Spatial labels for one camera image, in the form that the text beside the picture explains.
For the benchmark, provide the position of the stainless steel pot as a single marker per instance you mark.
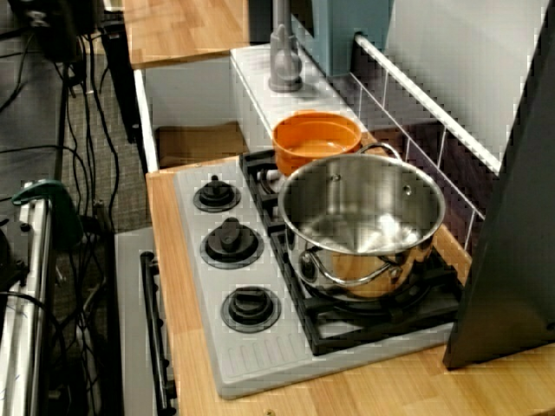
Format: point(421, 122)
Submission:
point(360, 203)

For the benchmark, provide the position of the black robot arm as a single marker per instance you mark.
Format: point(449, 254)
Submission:
point(516, 216)

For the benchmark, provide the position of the black stove grate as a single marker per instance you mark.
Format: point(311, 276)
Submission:
point(256, 190)
point(347, 316)

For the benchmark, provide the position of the black stove knob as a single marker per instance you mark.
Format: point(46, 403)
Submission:
point(250, 308)
point(230, 242)
point(215, 193)

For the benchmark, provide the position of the orange plastic bowl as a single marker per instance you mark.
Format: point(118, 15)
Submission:
point(316, 130)

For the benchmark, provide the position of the grey stovetop plate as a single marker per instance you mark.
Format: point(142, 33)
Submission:
point(204, 277)

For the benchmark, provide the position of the white sink unit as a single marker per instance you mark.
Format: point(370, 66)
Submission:
point(191, 95)

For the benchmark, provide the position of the grey toy faucet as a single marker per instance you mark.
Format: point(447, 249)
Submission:
point(284, 60)

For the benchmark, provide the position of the white oven door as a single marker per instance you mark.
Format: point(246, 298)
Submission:
point(130, 303)

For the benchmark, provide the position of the dark tile backsplash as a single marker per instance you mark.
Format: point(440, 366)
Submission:
point(455, 169)

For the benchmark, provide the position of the blue-grey cabinet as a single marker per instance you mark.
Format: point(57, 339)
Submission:
point(347, 30)

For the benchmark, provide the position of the green power drill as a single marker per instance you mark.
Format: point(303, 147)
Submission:
point(65, 203)

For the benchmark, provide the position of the wooden kitchen countertop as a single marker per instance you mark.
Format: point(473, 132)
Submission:
point(390, 390)

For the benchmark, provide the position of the black device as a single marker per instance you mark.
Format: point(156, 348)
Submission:
point(52, 26)

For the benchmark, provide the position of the white backsplash rail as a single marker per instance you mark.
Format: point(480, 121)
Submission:
point(429, 102)

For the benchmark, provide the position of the black stand post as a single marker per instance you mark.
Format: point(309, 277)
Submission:
point(121, 78)

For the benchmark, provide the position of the aluminium frame rail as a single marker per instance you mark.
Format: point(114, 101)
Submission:
point(34, 303)

